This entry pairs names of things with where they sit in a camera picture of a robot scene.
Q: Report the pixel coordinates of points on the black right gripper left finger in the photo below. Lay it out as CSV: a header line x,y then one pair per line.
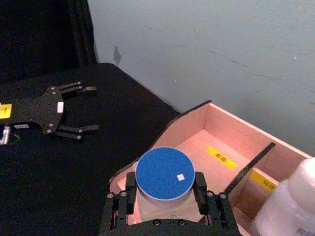
x,y
131,189

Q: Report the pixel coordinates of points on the black table cloth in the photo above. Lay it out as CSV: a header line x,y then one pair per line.
x,y
81,172

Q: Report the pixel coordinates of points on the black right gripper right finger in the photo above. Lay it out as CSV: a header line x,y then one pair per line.
x,y
201,194

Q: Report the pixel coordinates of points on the white bottle with blue cap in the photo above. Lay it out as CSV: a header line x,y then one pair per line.
x,y
164,172

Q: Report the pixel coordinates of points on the black curtain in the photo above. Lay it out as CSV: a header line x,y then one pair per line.
x,y
41,32

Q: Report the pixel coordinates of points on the white plastic bottle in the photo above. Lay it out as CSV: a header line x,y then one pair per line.
x,y
292,204

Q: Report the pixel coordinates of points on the black divider panel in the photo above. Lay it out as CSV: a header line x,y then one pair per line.
x,y
253,165

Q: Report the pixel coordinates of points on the yellow label strip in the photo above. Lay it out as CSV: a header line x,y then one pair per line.
x,y
221,158
264,182

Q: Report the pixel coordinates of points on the wooden box with compartments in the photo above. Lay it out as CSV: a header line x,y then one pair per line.
x,y
216,130

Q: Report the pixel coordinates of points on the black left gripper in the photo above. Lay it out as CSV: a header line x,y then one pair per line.
x,y
37,110

